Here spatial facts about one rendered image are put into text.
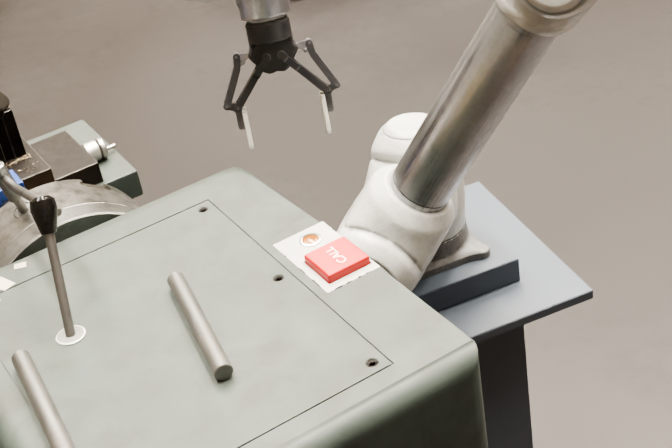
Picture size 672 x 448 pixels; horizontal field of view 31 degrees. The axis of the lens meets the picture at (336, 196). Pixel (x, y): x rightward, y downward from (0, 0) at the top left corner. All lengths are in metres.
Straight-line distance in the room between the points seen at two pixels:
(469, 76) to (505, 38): 0.09
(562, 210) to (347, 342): 2.44
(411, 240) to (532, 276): 0.40
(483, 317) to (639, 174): 1.81
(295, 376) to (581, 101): 3.10
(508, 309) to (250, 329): 0.86
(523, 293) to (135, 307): 0.93
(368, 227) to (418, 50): 2.91
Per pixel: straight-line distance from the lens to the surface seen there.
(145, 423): 1.31
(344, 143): 4.22
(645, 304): 3.37
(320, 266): 1.45
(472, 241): 2.22
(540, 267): 2.27
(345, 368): 1.32
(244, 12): 2.00
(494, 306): 2.18
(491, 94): 1.75
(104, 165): 2.48
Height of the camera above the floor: 2.11
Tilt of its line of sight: 32 degrees down
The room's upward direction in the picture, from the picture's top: 10 degrees counter-clockwise
